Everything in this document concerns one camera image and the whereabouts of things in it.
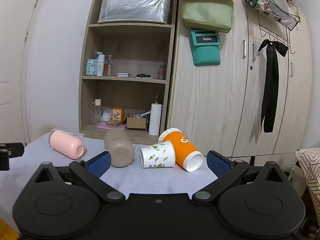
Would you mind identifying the clear bottle cream cap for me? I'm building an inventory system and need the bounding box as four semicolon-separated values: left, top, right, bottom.
90;99;102;125

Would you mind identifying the teal bag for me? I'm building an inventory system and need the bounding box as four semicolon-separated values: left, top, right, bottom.
189;29;222;67

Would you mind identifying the pink book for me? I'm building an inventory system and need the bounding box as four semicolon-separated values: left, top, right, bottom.
97;121;127;130

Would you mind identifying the yellow wooden object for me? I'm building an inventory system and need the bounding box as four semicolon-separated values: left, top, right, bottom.
0;217;19;240

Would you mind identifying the orange paper cup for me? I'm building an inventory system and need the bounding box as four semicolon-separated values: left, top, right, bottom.
158;128;204;172

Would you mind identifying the beige cup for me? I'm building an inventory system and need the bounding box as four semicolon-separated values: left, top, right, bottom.
104;129;135;168

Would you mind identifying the light wooden wardrobe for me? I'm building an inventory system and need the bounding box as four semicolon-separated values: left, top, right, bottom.
166;0;318;159

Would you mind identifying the small open cardboard box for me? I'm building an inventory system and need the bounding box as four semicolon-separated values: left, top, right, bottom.
126;116;147;130

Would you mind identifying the yellow floral box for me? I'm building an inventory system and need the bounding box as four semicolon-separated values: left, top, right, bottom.
112;107;125;121

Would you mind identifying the white paper towel roll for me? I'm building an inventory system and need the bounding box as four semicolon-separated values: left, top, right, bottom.
148;102;162;136

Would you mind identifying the white quilted table cloth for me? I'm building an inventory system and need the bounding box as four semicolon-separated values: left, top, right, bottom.
0;131;220;222

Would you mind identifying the small pink bottle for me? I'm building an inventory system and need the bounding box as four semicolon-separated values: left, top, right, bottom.
157;62;166;80

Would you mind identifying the geometric patterned cloth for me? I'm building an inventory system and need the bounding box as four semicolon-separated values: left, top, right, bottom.
296;148;320;220

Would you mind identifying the white door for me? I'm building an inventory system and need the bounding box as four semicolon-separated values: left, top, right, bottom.
0;0;44;145

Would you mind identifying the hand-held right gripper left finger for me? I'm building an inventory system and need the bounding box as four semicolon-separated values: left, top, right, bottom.
34;151;126;203

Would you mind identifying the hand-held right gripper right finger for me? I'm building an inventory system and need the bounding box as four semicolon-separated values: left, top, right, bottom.
192;150;288;203

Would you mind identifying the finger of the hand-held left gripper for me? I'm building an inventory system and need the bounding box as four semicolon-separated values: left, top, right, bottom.
0;142;25;171

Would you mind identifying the black ribbon bow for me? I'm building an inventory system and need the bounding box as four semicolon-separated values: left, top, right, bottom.
258;39;288;133

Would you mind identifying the plastic wrapped storage box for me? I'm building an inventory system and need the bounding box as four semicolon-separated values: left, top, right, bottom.
97;0;172;25

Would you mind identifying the white pump bottle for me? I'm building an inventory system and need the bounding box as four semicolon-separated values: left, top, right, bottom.
94;52;105;76

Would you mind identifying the wooden shelf unit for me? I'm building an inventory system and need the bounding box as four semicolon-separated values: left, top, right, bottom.
79;0;178;145

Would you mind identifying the black wire basket rack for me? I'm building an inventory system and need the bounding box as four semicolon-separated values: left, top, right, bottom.
241;0;300;55

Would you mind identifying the amber liquid bottle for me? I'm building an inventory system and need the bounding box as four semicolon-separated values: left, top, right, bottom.
104;54;113;77

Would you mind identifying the pink cup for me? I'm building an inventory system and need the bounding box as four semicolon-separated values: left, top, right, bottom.
49;129;85;160

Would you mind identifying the white leaf print paper cup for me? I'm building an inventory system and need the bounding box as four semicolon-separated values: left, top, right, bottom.
139;140;176;169

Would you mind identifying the olive green cushion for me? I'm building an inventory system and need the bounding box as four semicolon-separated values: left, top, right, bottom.
180;0;234;34

